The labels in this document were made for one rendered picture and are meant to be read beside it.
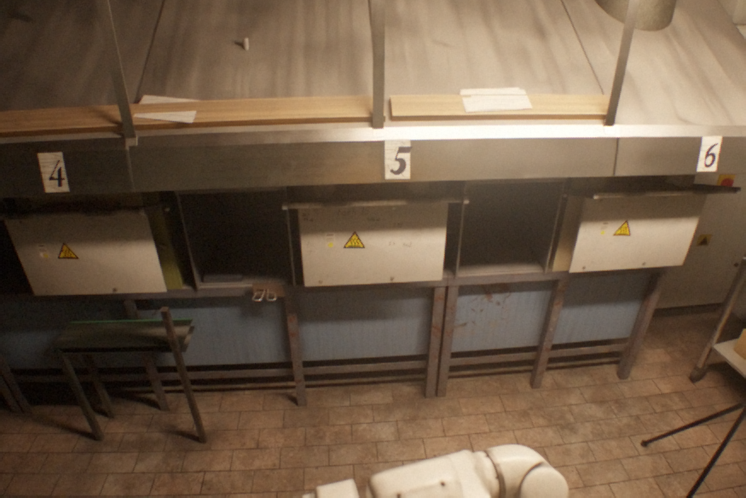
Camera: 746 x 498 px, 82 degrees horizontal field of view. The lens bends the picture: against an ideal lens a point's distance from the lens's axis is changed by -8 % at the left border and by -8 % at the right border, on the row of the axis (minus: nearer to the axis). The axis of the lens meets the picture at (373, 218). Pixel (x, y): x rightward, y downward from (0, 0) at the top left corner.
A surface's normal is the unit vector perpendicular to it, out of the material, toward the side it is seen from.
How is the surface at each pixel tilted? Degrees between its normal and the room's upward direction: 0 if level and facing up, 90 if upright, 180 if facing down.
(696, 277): 90
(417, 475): 6
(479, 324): 90
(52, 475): 0
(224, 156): 80
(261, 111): 33
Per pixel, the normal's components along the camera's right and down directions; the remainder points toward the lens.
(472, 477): -0.03, -0.92
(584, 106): 0.04, -0.48
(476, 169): 0.08, 0.30
